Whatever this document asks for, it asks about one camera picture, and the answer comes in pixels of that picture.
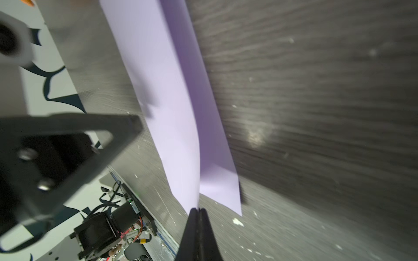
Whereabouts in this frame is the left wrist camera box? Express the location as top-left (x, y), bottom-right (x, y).
top-left (1, 12), bottom-right (34, 67)

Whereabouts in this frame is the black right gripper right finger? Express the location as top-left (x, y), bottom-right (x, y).
top-left (198, 208), bottom-right (223, 261)

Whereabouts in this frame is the lilac square paper sheet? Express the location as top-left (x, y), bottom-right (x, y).
top-left (100, 1), bottom-right (242, 214)

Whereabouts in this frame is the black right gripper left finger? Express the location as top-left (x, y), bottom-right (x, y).
top-left (175, 208), bottom-right (199, 261)

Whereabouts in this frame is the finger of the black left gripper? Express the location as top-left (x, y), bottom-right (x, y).
top-left (1, 114), bottom-right (143, 234)

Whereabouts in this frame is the orange shark plush toy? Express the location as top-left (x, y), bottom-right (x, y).
top-left (21, 0), bottom-right (35, 7)

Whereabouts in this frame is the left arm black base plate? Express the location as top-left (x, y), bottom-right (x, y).
top-left (70, 183), bottom-right (158, 261)

